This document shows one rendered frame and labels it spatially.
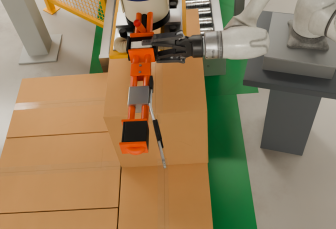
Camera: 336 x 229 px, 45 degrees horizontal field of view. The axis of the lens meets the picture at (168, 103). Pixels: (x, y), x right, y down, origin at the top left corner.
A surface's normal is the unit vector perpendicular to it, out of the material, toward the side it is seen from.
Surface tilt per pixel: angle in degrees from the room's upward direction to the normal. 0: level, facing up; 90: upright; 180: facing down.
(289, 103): 90
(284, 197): 0
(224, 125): 0
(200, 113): 90
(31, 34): 90
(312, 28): 94
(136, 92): 0
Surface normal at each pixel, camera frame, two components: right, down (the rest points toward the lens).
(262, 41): 0.25, 0.15
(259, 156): -0.09, -0.61
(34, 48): 0.01, 0.79
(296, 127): -0.27, 0.78
